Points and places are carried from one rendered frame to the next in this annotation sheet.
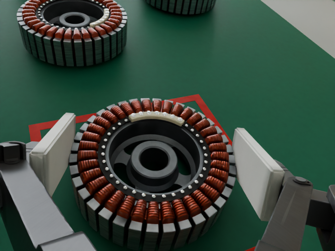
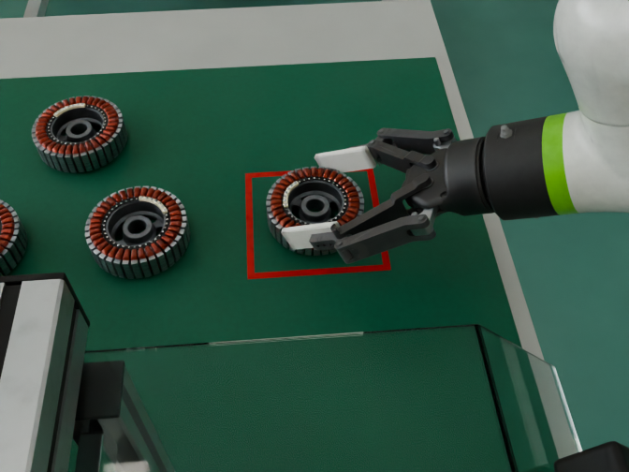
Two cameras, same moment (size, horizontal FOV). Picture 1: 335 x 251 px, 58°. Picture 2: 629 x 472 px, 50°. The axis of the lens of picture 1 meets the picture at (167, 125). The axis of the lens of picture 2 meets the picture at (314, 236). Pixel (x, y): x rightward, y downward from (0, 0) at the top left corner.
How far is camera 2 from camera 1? 0.64 m
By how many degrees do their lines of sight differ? 42
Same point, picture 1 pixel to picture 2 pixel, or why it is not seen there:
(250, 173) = (350, 161)
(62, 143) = (314, 228)
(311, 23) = (168, 53)
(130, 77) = (211, 211)
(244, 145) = (333, 156)
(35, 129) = (253, 275)
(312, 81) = (253, 97)
